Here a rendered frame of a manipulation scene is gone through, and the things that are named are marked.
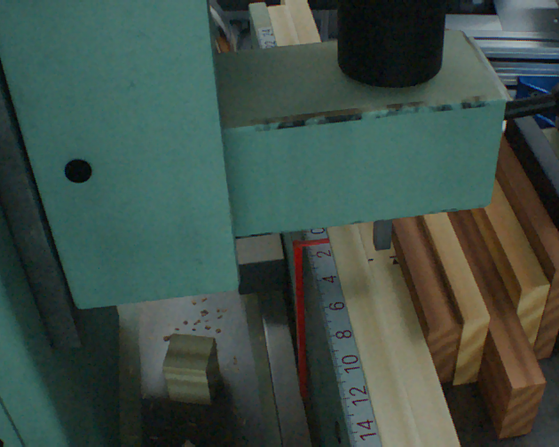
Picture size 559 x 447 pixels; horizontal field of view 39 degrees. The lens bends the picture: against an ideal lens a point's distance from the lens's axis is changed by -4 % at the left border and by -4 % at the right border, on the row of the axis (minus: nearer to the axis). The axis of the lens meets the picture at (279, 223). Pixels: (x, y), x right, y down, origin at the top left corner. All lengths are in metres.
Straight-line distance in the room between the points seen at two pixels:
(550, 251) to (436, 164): 0.09
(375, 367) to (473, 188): 0.10
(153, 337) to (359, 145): 0.31
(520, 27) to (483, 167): 0.79
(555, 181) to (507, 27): 0.73
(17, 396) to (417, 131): 0.22
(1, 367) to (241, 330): 0.30
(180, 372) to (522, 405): 0.24
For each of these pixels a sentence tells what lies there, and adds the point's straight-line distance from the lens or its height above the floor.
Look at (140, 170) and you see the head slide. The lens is 0.33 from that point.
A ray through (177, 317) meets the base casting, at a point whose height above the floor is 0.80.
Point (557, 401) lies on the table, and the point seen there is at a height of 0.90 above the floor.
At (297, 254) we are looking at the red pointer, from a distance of 0.47.
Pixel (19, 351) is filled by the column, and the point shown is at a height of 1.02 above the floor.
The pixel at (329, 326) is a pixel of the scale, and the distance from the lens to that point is 0.43.
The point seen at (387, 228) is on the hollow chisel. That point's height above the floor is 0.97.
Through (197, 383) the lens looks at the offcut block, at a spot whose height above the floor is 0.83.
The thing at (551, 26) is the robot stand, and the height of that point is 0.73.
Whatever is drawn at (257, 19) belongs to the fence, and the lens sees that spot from 0.70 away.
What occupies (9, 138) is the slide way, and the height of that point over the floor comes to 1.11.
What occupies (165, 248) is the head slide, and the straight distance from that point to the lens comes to 0.36.
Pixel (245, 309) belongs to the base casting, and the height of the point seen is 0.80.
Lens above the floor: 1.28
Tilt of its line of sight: 42 degrees down
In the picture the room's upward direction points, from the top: 4 degrees counter-clockwise
